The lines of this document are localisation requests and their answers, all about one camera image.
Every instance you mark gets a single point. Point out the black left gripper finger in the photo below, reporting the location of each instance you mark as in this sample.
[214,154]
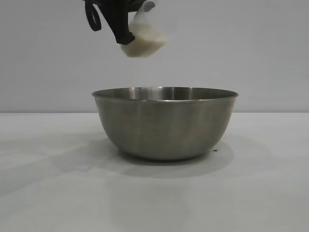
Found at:
[118,21]

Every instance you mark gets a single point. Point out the clear plastic measuring cup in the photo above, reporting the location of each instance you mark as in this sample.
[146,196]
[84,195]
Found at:
[148,6]

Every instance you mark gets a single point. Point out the white uncooked rice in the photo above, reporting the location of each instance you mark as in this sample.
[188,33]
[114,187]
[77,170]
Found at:
[147,41]

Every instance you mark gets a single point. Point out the stainless steel mixing bowl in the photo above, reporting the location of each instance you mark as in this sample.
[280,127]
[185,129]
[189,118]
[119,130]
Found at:
[164,125]

